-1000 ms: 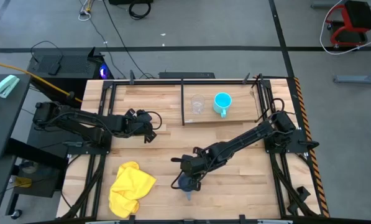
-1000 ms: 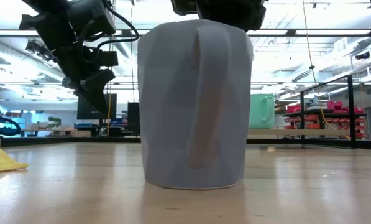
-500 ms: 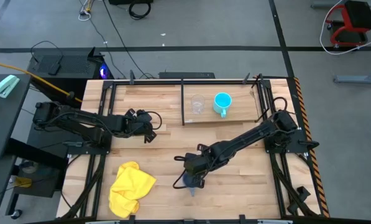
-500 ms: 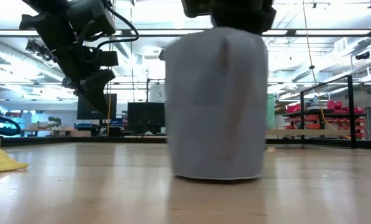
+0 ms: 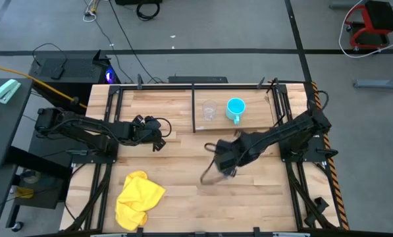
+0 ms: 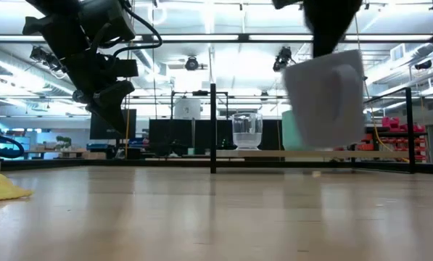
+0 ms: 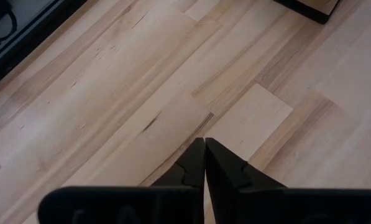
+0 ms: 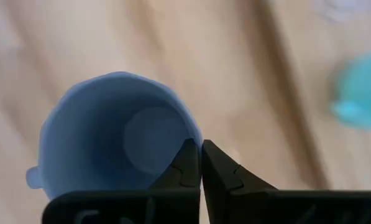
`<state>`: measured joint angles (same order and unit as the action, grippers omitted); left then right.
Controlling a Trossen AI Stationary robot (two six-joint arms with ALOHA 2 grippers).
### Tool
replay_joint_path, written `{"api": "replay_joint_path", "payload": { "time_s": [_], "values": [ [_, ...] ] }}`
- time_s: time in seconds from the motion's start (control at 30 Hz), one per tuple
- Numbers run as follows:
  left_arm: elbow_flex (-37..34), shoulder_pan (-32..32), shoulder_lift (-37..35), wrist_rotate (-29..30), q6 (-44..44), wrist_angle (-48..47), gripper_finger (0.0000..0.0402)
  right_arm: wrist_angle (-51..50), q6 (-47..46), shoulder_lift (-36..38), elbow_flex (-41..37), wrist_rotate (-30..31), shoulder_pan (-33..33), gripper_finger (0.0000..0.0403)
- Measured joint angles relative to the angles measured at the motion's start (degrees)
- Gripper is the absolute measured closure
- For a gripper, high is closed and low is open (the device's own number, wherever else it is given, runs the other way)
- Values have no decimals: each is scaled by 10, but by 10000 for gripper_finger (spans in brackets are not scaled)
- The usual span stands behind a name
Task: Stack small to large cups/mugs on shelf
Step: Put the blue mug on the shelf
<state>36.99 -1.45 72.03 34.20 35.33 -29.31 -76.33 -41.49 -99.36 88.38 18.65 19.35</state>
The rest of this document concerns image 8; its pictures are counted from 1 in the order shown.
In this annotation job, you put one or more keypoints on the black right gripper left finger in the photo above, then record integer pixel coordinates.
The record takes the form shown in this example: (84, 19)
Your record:
(176, 199)

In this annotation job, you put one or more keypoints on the grey-blue mug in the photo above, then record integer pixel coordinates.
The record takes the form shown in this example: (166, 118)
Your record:
(95, 133)

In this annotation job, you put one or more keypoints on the teal mug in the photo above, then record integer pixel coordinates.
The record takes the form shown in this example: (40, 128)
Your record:
(362, 93)

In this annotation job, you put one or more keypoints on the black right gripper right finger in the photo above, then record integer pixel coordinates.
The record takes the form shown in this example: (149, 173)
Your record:
(235, 199)

